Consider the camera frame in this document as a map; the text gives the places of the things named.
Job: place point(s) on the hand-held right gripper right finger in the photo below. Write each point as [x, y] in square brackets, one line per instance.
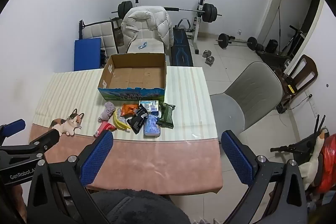
[237, 158]

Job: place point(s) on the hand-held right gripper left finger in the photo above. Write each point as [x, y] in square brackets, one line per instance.
[97, 158]

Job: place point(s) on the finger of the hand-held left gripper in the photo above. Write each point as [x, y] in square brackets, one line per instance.
[14, 127]
[48, 137]

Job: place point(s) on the red snack packet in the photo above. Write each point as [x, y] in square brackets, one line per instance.
[105, 127]

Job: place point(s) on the yellow and silver packet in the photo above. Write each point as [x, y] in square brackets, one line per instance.
[118, 121]

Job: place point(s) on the purple cloth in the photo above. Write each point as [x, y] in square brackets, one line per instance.
[108, 111]

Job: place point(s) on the black snack packet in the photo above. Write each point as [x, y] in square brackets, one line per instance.
[136, 121]

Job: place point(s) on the orange snack packet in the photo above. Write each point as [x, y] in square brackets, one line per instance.
[128, 108]

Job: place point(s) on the blue packet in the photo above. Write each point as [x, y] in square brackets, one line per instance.
[151, 125]

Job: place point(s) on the cardboard box with blue print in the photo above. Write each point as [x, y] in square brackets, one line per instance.
[131, 95]

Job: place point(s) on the white and blue tissue pack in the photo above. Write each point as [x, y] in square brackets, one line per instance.
[149, 106]

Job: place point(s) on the green packet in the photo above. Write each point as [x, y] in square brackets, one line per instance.
[166, 116]

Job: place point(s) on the calico cat plush toy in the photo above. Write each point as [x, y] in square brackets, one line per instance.
[71, 121]

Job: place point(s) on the striped and pink tablecloth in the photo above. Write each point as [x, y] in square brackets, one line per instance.
[157, 161]

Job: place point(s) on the person's dark fleece clothing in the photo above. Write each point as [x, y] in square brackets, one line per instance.
[136, 208]

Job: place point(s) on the grey chair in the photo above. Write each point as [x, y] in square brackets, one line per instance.
[252, 92]

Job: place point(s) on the white goose plush toy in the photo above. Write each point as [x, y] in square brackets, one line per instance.
[308, 169]

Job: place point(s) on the red plastic bag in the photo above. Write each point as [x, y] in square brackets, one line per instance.
[328, 161]

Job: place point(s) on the blue board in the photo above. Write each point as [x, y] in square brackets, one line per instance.
[86, 53]

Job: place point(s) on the chrome dumbbell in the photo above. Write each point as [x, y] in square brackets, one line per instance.
[206, 53]
[210, 60]

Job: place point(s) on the black bag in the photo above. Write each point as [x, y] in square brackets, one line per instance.
[271, 46]

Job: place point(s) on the white quilted chair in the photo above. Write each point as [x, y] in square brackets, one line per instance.
[97, 29]

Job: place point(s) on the short barbell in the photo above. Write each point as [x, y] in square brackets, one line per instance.
[224, 40]

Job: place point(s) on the black weight bench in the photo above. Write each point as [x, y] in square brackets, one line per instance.
[181, 53]

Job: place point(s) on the brown wooden chair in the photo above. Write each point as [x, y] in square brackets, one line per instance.
[307, 61]

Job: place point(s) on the small blue object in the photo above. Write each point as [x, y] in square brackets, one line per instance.
[143, 45]

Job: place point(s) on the beige upholstered chair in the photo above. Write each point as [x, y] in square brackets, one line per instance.
[152, 48]

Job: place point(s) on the clear water jug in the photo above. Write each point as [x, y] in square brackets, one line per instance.
[118, 35]

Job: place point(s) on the white barbell rack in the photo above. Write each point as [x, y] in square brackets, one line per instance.
[197, 27]

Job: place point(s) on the black kick scooter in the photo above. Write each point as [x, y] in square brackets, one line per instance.
[295, 32]

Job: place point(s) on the white puffer jacket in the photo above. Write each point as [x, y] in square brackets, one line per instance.
[147, 19]

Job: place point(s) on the barbell with black plates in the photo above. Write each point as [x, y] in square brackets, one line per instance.
[210, 12]

